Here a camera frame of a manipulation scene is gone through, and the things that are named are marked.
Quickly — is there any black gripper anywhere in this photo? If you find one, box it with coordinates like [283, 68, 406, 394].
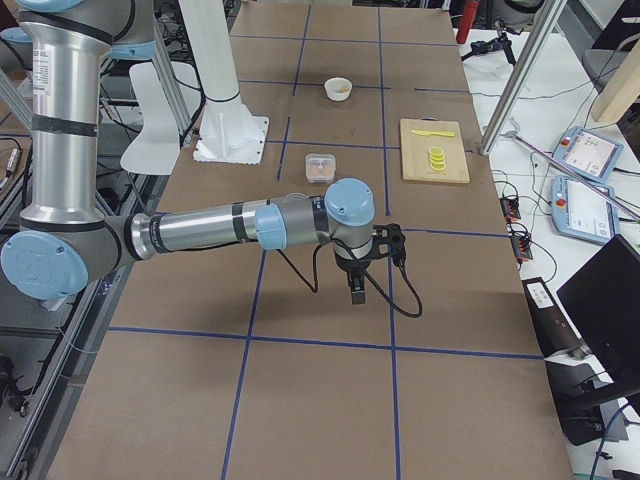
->
[333, 238, 373, 305]

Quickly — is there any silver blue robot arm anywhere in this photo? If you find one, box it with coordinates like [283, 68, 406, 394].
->
[1, 1, 376, 304]

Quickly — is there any clear plastic egg box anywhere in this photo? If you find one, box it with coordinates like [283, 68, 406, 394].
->
[305, 153, 336, 183]

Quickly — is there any black box with label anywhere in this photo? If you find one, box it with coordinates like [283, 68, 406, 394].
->
[522, 277, 590, 360]

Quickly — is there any bamboo cutting board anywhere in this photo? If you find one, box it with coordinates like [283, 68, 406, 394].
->
[400, 119, 470, 184]

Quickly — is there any yellow plastic knife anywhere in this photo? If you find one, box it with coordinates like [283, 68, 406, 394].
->
[410, 129, 456, 138]

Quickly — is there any orange black terminal strip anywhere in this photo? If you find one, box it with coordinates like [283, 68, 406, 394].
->
[499, 195, 533, 265]

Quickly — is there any white bowl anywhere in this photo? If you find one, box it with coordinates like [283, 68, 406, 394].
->
[324, 77, 353, 102]

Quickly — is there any teach pendant near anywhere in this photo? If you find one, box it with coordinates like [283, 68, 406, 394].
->
[551, 176, 620, 245]

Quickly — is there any teach pendant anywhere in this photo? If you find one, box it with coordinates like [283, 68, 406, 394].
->
[551, 176, 620, 245]
[552, 126, 623, 183]

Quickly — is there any white curved chair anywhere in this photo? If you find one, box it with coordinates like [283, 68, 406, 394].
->
[121, 62, 180, 176]

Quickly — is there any black laptop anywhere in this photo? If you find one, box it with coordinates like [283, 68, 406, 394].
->
[557, 234, 639, 380]

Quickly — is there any teach pendant far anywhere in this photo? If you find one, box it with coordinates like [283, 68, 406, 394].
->
[552, 126, 623, 183]

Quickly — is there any black tripod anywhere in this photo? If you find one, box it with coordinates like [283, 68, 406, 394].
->
[461, 19, 521, 67]

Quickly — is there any black camera cable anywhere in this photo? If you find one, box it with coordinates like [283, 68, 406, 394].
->
[263, 234, 424, 319]

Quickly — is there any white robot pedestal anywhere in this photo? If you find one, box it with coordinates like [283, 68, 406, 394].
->
[179, 0, 269, 165]

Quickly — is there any aluminium frame post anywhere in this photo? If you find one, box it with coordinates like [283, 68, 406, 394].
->
[479, 0, 567, 156]

